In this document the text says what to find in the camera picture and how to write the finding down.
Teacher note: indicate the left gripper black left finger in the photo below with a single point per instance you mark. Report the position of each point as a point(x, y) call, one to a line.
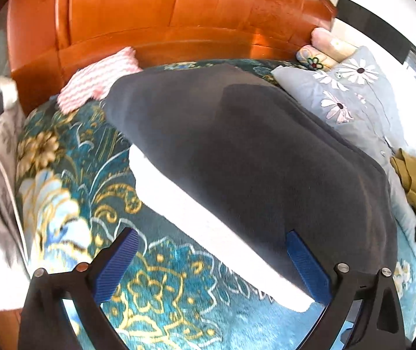
point(44, 321)

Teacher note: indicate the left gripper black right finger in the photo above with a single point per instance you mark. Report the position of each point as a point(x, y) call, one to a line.
point(379, 323)

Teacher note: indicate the black and white fleece jacket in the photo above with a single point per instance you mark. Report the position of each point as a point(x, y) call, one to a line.
point(261, 183)

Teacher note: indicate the teal floral bed blanket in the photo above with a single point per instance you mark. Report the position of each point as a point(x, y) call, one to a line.
point(76, 192)

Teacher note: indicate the light blue floral duvet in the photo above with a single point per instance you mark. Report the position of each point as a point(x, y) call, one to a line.
point(355, 98)

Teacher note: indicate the pink checkered cloth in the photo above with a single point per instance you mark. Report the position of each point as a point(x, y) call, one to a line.
point(94, 81)

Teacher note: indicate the white and black wardrobe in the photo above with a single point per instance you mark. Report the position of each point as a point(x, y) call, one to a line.
point(393, 46)

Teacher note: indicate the pink floral pillow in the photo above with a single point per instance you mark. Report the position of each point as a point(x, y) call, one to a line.
point(330, 45)

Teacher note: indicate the orange wooden headboard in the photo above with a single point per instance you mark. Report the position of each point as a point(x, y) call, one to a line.
point(49, 40)

